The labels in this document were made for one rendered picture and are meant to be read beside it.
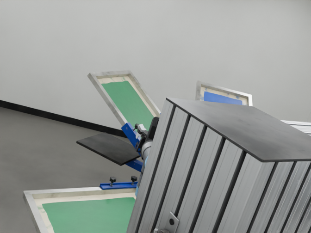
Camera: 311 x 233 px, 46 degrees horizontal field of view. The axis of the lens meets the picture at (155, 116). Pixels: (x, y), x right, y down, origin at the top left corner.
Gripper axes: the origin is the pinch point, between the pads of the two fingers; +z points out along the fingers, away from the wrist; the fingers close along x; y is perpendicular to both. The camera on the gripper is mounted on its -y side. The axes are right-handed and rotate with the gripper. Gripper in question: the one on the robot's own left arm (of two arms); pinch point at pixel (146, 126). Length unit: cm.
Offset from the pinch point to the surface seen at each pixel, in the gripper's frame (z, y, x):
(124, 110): 124, 33, 11
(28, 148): 306, 176, -52
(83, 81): 420, 96, -12
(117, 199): 58, 70, 17
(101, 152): 125, 72, 7
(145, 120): 131, 37, 32
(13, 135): 335, 180, -77
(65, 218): 29, 75, -13
